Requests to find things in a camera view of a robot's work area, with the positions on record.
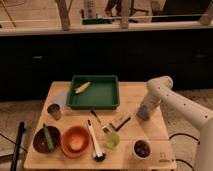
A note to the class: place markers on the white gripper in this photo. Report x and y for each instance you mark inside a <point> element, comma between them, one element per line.
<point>150,101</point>

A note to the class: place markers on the blue sponge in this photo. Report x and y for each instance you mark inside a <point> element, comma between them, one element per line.
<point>143,113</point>

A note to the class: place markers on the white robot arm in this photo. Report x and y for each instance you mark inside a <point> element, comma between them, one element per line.
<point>160,90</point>

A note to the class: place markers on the green plastic tray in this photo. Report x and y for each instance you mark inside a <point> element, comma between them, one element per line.
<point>103,92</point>

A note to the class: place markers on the wooden block with black edge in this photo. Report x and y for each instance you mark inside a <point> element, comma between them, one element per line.
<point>118,122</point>

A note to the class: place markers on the white cup with dark contents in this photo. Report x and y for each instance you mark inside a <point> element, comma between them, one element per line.
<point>141,149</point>

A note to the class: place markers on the green plastic cup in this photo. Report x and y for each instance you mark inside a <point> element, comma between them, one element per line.
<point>112,140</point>

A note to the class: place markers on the yellow corn cob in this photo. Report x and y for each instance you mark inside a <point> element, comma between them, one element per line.
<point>82,88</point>

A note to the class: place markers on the orange bowl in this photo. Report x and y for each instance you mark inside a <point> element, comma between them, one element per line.
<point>75,132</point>

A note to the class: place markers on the yellow fruit in bowl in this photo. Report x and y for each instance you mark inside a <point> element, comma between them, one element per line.
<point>76,144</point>

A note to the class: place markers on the green object on shelf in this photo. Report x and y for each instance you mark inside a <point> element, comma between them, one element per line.
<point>95,21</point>

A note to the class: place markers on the small metal cup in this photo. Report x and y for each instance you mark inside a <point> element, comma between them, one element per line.
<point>54,111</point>

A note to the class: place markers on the green cucumber piece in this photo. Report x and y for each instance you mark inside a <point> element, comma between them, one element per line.
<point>48,138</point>

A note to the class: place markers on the dark brown bowl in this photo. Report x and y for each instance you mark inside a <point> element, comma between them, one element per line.
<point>39,141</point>

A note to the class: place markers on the black pole at left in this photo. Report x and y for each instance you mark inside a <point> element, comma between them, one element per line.
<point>15,157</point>

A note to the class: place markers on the white handled dish brush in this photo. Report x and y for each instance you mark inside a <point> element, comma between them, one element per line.
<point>99,154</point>

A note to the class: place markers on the wooden shelf rail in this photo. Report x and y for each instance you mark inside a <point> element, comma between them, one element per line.
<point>104,28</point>

